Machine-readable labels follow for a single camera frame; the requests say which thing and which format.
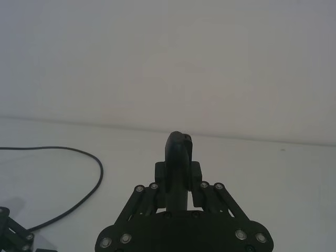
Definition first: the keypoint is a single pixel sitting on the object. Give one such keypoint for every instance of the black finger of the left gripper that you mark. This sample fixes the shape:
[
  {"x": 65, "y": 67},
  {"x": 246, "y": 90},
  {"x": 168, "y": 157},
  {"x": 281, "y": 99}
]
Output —
[{"x": 18, "y": 232}]

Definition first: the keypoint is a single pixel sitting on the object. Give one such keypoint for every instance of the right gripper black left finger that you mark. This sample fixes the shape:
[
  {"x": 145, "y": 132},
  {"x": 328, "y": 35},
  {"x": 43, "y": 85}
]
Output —
[{"x": 174, "y": 157}]

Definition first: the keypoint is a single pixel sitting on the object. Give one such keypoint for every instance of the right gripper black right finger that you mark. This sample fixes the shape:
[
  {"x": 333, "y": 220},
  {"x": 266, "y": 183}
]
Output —
[{"x": 195, "y": 173}]

